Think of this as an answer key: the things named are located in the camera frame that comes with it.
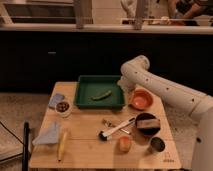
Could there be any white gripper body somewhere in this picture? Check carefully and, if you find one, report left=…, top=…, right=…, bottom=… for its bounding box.
left=117, top=76, right=136, bottom=93

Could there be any green pepper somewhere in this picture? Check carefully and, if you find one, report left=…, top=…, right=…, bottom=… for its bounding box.
left=91, top=90, right=112, bottom=101

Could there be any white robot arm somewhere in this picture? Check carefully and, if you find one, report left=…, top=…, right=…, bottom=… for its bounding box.
left=118, top=55, right=213, bottom=171

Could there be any orange bowl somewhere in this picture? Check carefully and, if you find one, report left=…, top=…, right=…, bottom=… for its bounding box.
left=129, top=89, right=153, bottom=110

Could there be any dark bowl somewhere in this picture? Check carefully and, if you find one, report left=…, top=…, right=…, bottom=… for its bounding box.
left=135, top=113, right=161, bottom=136

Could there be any green plastic tray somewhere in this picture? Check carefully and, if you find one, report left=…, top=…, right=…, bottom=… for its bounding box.
left=74, top=75, right=125, bottom=110

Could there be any tan sponge block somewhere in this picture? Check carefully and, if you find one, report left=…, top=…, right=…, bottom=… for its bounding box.
left=137, top=119, right=160, bottom=129

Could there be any orange peach fruit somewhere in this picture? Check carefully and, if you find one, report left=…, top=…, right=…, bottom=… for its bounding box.
left=118, top=136, right=132, bottom=152

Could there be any dark metal cup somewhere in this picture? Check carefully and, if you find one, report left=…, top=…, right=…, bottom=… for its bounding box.
left=150, top=137, right=165, bottom=153

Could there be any white cup of nuts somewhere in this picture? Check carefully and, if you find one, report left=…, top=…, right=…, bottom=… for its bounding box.
left=55, top=101, right=70, bottom=117

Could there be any blue sponge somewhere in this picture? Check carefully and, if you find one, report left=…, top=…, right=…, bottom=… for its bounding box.
left=48, top=93, right=64, bottom=109

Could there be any person in background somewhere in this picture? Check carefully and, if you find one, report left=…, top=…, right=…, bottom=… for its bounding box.
left=167, top=0, right=213, bottom=26

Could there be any grey cloth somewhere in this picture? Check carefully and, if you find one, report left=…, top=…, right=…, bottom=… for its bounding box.
left=32, top=122, right=60, bottom=145

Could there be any black pole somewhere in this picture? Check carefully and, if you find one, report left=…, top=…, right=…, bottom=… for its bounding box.
left=22, top=122, right=30, bottom=171

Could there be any white handled brush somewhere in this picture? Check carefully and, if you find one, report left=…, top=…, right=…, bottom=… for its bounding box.
left=98, top=118, right=135, bottom=141

